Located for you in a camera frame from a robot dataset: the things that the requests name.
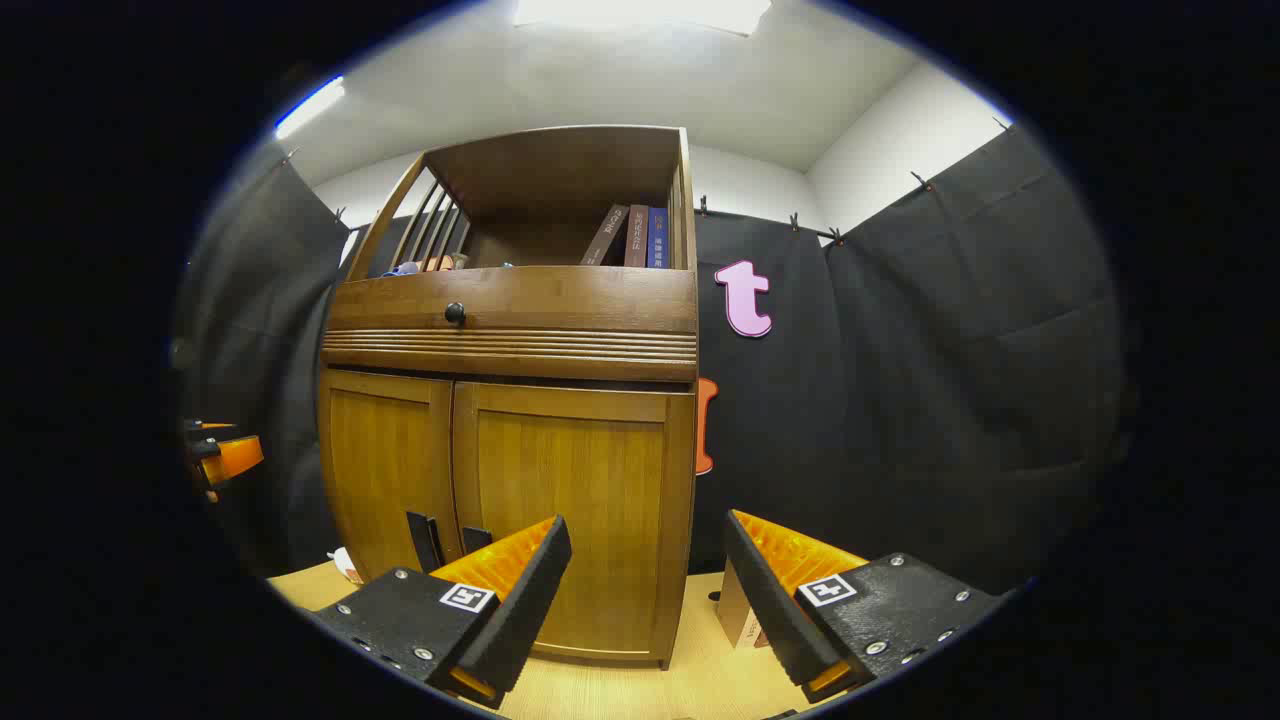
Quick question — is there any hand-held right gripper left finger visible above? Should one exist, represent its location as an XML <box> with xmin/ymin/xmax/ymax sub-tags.
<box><xmin>300</xmin><ymin>515</ymin><xmax>573</xmax><ymax>711</ymax></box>

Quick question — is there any wooden shoe cabinet door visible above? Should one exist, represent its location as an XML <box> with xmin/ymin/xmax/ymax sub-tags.
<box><xmin>320</xmin><ymin>368</ymin><xmax>456</xmax><ymax>583</ymax></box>
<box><xmin>452</xmin><ymin>380</ymin><xmax>697</xmax><ymax>651</ymax></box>

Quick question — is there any ceiling light panel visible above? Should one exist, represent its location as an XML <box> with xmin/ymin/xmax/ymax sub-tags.
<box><xmin>512</xmin><ymin>0</ymin><xmax>773</xmax><ymax>36</ymax></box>

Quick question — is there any cardboard box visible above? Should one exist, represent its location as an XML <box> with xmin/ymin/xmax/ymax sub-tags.
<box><xmin>715</xmin><ymin>560</ymin><xmax>771</xmax><ymax>651</ymax></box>

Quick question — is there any light blue soft item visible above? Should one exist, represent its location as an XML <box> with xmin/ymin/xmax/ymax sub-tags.
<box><xmin>383</xmin><ymin>253</ymin><xmax>471</xmax><ymax>278</ymax></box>

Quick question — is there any black backdrop cloth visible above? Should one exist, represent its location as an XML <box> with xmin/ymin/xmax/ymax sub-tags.
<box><xmin>175</xmin><ymin>125</ymin><xmax>1131</xmax><ymax>601</ymax></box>

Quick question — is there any wooden double-door shoe cabinet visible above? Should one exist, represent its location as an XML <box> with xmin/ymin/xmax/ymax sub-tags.
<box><xmin>318</xmin><ymin>125</ymin><xmax>699</xmax><ymax>669</ymax></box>

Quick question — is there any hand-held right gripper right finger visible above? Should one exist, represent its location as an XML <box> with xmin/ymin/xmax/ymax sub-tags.
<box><xmin>722</xmin><ymin>510</ymin><xmax>1006</xmax><ymax>704</ymax></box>

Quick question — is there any wooden cabinet drawer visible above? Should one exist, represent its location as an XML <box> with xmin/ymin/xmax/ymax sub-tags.
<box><xmin>322</xmin><ymin>265</ymin><xmax>699</xmax><ymax>383</ymax></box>

